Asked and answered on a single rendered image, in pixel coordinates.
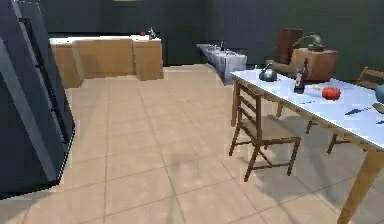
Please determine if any grey side table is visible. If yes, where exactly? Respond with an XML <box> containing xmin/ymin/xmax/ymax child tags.
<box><xmin>195</xmin><ymin>42</ymin><xmax>248</xmax><ymax>86</ymax></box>

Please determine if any brown wooden chair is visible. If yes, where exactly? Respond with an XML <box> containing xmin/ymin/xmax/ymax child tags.
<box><xmin>228</xmin><ymin>79</ymin><xmax>302</xmax><ymax>183</ymax></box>
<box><xmin>305</xmin><ymin>66</ymin><xmax>384</xmax><ymax>155</ymax></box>

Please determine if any grey kettle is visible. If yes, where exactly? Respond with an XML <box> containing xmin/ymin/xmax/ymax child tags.
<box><xmin>258</xmin><ymin>63</ymin><xmax>278</xmax><ymax>83</ymax></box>

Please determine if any wooden kitchen counter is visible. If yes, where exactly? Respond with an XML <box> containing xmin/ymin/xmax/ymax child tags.
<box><xmin>49</xmin><ymin>34</ymin><xmax>165</xmax><ymax>90</ymax></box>

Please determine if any dark glass bottle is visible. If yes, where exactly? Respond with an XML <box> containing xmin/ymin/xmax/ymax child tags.
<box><xmin>293</xmin><ymin>58</ymin><xmax>310</xmax><ymax>95</ymax></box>

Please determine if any dark brown box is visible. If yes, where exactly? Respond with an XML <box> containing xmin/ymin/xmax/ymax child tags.
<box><xmin>273</xmin><ymin>27</ymin><xmax>304</xmax><ymax>66</ymax></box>

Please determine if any brown wooden cabinet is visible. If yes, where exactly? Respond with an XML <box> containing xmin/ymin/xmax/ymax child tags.
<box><xmin>266</xmin><ymin>47</ymin><xmax>339</xmax><ymax>83</ymax></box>

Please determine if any red tomato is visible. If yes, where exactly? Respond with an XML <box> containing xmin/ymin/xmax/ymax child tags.
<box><xmin>321</xmin><ymin>86</ymin><xmax>342</xmax><ymax>102</ymax></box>

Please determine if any white wooden dining table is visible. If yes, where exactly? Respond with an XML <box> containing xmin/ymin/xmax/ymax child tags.
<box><xmin>229</xmin><ymin>69</ymin><xmax>384</xmax><ymax>224</ymax></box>

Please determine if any dark grey fridge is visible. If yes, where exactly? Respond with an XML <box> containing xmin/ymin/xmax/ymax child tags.
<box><xmin>0</xmin><ymin>0</ymin><xmax>76</xmax><ymax>200</ymax></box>

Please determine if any black knife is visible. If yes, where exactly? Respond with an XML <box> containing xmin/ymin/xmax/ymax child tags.
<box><xmin>344</xmin><ymin>105</ymin><xmax>373</xmax><ymax>117</ymax></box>

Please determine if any blue bowl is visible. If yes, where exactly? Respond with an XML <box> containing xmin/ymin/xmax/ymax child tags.
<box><xmin>374</xmin><ymin>83</ymin><xmax>384</xmax><ymax>104</ymax></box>

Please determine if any black fridge handle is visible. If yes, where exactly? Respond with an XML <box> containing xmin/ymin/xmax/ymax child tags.
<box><xmin>19</xmin><ymin>17</ymin><xmax>70</xmax><ymax>144</ymax></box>

